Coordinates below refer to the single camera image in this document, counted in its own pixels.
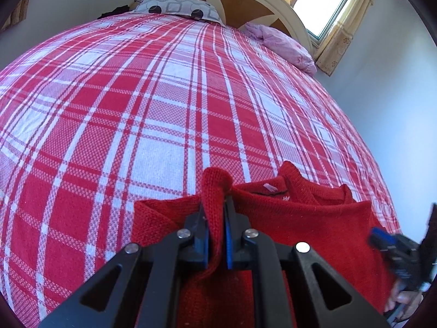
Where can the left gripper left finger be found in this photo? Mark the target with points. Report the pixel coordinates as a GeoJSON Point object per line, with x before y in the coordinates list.
{"type": "Point", "coordinates": [139, 286]}

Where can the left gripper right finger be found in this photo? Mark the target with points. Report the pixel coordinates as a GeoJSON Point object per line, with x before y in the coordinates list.
{"type": "Point", "coordinates": [293, 286]}

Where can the red knit sweater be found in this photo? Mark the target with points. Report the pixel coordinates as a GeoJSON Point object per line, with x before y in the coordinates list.
{"type": "Point", "coordinates": [289, 209]}

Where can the person's right hand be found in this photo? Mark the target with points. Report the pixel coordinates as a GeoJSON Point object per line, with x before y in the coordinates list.
{"type": "Point", "coordinates": [410, 299]}

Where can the red white plaid bedspread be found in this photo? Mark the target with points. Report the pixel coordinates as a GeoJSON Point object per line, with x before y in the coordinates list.
{"type": "Point", "coordinates": [136, 107]}

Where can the beige curtain behind headboard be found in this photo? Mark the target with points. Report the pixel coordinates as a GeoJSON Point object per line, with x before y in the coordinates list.
{"type": "Point", "coordinates": [330, 51]}

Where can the pink pillow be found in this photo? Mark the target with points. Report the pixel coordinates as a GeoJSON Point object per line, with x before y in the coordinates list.
{"type": "Point", "coordinates": [282, 45]}

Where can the window behind headboard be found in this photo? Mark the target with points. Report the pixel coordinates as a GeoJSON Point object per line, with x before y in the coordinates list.
{"type": "Point", "coordinates": [318, 16]}

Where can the black object beside bed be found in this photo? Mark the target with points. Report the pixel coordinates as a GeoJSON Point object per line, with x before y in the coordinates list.
{"type": "Point", "coordinates": [117, 11]}

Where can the grey patterned pillow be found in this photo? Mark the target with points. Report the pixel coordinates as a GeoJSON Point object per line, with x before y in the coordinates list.
{"type": "Point", "coordinates": [193, 9]}

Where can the beige curtain side window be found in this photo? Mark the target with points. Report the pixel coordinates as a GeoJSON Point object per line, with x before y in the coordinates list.
{"type": "Point", "coordinates": [18, 15]}

